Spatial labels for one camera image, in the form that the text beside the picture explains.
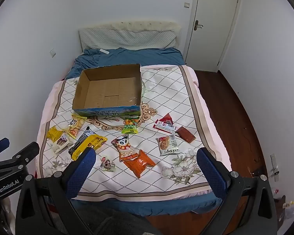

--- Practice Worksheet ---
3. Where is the clear plastic bag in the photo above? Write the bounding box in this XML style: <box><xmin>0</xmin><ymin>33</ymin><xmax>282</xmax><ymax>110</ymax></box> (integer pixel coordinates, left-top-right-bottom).
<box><xmin>276</xmin><ymin>196</ymin><xmax>294</xmax><ymax>228</ymax></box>

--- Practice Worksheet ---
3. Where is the green candy packet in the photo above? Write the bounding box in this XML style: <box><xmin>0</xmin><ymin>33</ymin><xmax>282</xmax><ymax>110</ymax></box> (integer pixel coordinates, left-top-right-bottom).
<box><xmin>121</xmin><ymin>118</ymin><xmax>139</xmax><ymax>134</ymax></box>

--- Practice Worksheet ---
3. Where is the beige peanut snack packet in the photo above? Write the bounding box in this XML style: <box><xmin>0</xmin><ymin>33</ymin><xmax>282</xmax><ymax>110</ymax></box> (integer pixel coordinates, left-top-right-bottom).
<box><xmin>64</xmin><ymin>115</ymin><xmax>87</xmax><ymax>139</ymax></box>

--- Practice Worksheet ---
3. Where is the brown snack bar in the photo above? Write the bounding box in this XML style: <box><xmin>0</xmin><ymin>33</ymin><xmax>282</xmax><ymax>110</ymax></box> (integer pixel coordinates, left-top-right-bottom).
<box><xmin>175</xmin><ymin>127</ymin><xmax>196</xmax><ymax>144</ymax></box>

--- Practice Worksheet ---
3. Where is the small yellow snack packet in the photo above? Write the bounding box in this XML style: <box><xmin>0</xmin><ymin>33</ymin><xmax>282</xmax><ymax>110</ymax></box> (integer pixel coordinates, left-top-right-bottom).
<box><xmin>47</xmin><ymin>125</ymin><xmax>65</xmax><ymax>142</ymax></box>

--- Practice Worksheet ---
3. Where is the blue bedsheet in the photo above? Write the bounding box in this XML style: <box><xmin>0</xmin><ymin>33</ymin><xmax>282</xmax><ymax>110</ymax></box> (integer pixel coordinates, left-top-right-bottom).
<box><xmin>66</xmin><ymin>47</ymin><xmax>222</xmax><ymax>217</ymax></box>

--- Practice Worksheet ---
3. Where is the white cookie packet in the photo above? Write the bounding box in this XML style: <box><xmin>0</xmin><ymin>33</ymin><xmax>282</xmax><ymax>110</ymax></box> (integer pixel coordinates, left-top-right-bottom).
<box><xmin>156</xmin><ymin>134</ymin><xmax>182</xmax><ymax>156</ymax></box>

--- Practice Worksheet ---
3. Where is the white textured pillow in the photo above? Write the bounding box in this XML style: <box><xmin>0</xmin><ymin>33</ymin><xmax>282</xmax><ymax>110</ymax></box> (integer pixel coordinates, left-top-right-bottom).
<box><xmin>78</xmin><ymin>28</ymin><xmax>177</xmax><ymax>51</ymax></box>

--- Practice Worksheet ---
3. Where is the cardboard box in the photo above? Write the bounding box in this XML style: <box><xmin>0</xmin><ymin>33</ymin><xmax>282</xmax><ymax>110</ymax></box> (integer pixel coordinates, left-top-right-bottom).
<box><xmin>72</xmin><ymin>64</ymin><xmax>142</xmax><ymax>117</ymax></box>

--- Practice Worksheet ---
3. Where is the red white snack packet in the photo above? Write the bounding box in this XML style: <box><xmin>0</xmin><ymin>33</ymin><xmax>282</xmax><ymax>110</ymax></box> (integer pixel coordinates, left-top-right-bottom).
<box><xmin>153</xmin><ymin>113</ymin><xmax>179</xmax><ymax>133</ymax></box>

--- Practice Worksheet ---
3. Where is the black wafer bar packet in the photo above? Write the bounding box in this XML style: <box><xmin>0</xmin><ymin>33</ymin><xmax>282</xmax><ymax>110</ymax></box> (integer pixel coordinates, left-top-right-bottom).
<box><xmin>68</xmin><ymin>127</ymin><xmax>96</xmax><ymax>155</ymax></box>

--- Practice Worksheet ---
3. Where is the white wall socket with plug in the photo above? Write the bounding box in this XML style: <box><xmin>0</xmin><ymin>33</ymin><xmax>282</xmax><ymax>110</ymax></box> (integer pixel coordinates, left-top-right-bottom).
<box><xmin>270</xmin><ymin>154</ymin><xmax>280</xmax><ymax>182</ymax></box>

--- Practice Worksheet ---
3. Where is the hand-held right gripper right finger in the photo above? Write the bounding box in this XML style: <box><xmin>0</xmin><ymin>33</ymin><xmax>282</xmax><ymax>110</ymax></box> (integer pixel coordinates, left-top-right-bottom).
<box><xmin>197</xmin><ymin>147</ymin><xmax>277</xmax><ymax>235</ymax></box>

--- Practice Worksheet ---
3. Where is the large yellow snack packet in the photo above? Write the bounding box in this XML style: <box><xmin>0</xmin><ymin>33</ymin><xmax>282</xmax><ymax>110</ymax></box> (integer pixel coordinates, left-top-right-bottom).
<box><xmin>71</xmin><ymin>134</ymin><xmax>108</xmax><ymax>161</ymax></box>

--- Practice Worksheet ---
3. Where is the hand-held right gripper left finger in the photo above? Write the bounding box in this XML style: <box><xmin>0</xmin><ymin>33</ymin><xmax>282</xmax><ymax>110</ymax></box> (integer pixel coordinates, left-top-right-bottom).
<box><xmin>15</xmin><ymin>147</ymin><xmax>96</xmax><ymax>235</ymax></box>

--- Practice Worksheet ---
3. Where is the white door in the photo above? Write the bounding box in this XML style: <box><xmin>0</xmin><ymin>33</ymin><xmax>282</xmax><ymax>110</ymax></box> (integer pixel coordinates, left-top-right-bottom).
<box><xmin>186</xmin><ymin>0</ymin><xmax>243</xmax><ymax>72</ymax></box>

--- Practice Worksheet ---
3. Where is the orange snack packet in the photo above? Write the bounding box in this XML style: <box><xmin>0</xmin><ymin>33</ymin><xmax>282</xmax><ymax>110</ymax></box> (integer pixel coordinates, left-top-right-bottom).
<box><xmin>123</xmin><ymin>149</ymin><xmax>156</xmax><ymax>178</ymax></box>

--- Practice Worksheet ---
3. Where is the panda print snack packet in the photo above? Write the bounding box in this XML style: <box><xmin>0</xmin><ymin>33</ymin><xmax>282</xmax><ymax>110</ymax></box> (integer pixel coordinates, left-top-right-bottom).
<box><xmin>111</xmin><ymin>135</ymin><xmax>138</xmax><ymax>162</ymax></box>

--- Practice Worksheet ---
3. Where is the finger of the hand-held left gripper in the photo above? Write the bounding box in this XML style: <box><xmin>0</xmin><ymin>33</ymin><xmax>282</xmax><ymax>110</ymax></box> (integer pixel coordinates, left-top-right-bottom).
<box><xmin>0</xmin><ymin>138</ymin><xmax>10</xmax><ymax>158</ymax></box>
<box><xmin>5</xmin><ymin>141</ymin><xmax>40</xmax><ymax>168</ymax></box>

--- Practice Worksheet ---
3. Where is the small clear candy packet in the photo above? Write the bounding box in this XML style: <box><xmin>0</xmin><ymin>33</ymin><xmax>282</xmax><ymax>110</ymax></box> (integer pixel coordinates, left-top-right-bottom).
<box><xmin>100</xmin><ymin>155</ymin><xmax>117</xmax><ymax>172</ymax></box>

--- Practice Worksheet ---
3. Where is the white brown chocolate packet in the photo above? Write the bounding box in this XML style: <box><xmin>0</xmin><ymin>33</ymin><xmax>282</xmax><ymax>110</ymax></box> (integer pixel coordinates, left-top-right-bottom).
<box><xmin>50</xmin><ymin>136</ymin><xmax>74</xmax><ymax>154</ymax></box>

